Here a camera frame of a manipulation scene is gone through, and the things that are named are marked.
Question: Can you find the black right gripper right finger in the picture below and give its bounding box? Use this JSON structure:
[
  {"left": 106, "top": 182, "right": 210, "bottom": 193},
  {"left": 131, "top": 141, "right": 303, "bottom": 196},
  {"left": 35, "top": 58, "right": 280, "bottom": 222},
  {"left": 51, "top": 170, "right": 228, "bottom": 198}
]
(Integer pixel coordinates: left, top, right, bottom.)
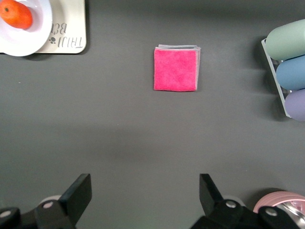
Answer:
[{"left": 190, "top": 173, "right": 246, "bottom": 229}]

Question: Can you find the pink folded cloth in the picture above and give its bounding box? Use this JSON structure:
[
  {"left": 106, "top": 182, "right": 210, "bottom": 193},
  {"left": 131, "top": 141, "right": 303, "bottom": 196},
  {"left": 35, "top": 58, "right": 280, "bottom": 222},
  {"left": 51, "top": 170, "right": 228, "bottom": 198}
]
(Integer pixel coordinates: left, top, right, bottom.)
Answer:
[{"left": 153, "top": 43, "right": 202, "bottom": 92}]

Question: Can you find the metal scoop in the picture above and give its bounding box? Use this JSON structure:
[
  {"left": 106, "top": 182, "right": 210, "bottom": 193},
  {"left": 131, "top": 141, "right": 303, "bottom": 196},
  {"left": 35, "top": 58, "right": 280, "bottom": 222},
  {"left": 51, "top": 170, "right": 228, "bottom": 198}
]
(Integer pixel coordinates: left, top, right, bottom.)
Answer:
[{"left": 278, "top": 200, "right": 305, "bottom": 229}]

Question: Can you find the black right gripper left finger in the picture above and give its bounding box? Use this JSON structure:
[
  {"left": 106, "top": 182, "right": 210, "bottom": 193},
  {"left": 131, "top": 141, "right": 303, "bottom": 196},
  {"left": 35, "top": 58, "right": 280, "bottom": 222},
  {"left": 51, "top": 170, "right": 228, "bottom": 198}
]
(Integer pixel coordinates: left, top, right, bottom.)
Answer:
[{"left": 35, "top": 173, "right": 92, "bottom": 229}]

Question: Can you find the blue cup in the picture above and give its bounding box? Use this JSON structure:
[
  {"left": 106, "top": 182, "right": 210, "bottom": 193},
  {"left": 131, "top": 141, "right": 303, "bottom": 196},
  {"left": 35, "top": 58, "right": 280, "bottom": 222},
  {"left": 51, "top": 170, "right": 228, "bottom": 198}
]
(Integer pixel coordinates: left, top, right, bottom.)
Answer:
[{"left": 275, "top": 54, "right": 305, "bottom": 91}]

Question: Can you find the pink ribbed bowl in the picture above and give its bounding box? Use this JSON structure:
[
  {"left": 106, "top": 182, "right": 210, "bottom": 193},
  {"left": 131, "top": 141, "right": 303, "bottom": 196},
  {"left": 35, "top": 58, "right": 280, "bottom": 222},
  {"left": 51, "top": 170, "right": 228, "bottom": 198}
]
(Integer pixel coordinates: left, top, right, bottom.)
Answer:
[{"left": 253, "top": 190, "right": 305, "bottom": 229}]

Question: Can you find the green cup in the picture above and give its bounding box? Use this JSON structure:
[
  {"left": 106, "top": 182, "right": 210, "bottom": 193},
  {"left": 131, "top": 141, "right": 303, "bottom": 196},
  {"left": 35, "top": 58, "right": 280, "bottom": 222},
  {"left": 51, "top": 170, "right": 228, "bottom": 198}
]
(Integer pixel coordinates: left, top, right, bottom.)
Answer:
[{"left": 265, "top": 19, "right": 305, "bottom": 61}]

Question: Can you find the cream tray with bear print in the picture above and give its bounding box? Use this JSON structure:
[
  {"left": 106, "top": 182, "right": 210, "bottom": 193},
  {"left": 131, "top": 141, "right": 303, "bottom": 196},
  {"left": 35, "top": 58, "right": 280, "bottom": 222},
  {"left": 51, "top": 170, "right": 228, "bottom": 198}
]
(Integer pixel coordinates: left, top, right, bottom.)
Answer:
[{"left": 35, "top": 0, "right": 87, "bottom": 54}]

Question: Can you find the purple cup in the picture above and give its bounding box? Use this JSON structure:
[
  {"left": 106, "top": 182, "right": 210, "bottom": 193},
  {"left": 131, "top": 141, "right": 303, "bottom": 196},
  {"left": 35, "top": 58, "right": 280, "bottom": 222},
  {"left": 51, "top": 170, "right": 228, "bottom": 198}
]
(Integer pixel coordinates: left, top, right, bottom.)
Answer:
[{"left": 285, "top": 88, "right": 305, "bottom": 122}]

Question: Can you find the white round plate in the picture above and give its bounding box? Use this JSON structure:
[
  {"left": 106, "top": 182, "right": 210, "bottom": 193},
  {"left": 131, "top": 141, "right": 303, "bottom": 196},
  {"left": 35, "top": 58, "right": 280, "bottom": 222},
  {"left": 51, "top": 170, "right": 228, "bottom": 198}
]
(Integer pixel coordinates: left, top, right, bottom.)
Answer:
[{"left": 0, "top": 0, "right": 53, "bottom": 57}]

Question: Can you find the orange fruit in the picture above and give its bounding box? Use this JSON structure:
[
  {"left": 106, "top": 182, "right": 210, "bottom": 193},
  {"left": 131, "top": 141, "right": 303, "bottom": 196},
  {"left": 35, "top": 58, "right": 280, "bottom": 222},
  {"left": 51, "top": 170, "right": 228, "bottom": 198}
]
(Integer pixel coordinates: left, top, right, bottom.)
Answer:
[{"left": 0, "top": 0, "right": 33, "bottom": 30}]

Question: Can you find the white rack with wooden rod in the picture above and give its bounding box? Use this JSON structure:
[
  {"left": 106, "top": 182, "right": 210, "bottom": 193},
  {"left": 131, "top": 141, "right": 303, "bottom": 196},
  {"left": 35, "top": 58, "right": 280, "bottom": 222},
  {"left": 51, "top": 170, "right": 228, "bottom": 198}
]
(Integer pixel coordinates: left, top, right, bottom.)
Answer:
[{"left": 261, "top": 38, "right": 305, "bottom": 118}]

